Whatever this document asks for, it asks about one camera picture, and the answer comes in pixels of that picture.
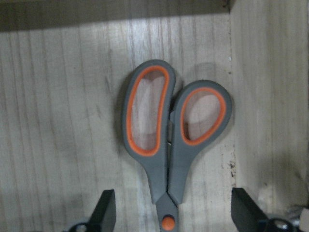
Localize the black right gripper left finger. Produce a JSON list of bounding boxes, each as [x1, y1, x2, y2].
[[66, 189, 116, 232]]

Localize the light wooden drawer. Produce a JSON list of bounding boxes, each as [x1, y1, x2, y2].
[[0, 0, 309, 232]]

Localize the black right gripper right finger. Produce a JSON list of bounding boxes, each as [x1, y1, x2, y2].
[[231, 188, 304, 232]]

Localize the grey orange scissors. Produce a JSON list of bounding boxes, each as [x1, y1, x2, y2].
[[121, 59, 232, 232]]

